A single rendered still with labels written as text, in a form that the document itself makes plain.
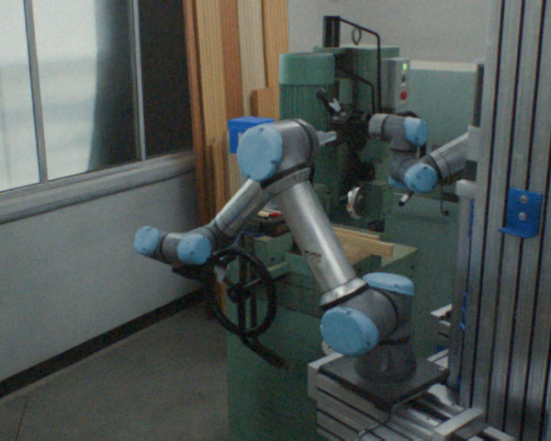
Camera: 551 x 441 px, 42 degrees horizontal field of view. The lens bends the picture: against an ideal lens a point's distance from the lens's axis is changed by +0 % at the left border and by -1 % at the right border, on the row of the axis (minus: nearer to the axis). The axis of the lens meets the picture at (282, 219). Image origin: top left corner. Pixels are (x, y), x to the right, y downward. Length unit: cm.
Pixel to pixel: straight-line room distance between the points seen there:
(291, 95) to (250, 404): 109
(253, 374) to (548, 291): 126
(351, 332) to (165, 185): 245
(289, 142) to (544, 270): 59
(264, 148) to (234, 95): 251
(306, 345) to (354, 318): 86
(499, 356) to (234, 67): 269
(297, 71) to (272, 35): 203
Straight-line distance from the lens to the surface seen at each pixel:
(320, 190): 240
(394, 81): 247
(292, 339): 238
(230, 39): 400
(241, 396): 263
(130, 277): 377
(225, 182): 378
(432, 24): 459
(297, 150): 156
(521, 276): 161
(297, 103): 226
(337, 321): 152
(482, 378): 175
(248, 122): 325
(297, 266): 227
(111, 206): 359
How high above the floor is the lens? 163
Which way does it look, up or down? 16 degrees down
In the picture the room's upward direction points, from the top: straight up
